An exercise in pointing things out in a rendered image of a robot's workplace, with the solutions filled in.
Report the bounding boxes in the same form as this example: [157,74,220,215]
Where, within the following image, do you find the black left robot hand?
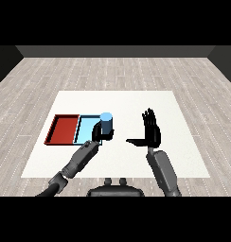
[91,122,116,143]

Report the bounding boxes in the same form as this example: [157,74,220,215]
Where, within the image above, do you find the red shallow open box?
[44,113,81,147]

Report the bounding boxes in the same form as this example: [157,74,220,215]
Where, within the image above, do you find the light blue shallow open box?
[72,113,103,147]

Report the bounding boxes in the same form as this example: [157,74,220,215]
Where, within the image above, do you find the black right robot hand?
[125,108,162,149]

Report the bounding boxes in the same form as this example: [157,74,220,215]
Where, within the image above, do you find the dark grey robot body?
[86,177,145,198]

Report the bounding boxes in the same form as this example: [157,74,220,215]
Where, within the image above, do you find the blue can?
[99,112,114,136]

